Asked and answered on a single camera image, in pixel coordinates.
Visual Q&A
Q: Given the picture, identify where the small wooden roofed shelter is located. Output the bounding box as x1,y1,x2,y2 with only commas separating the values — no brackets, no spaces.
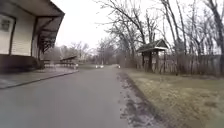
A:
136,38,170,73

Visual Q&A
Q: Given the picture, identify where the grey asphalt path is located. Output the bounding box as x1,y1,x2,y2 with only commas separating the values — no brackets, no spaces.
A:
0,64,134,128

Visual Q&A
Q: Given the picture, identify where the row of trees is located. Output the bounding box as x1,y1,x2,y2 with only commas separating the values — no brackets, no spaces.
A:
43,0,224,76

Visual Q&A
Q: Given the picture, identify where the grass verge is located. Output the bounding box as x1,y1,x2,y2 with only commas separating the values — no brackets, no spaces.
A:
120,67,224,128

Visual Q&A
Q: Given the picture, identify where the raised concrete platform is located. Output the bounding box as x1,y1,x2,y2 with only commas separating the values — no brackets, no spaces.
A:
0,66,80,90

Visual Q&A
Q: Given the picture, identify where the dark wooden building with railing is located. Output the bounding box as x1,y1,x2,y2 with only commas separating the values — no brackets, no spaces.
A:
0,0,66,74

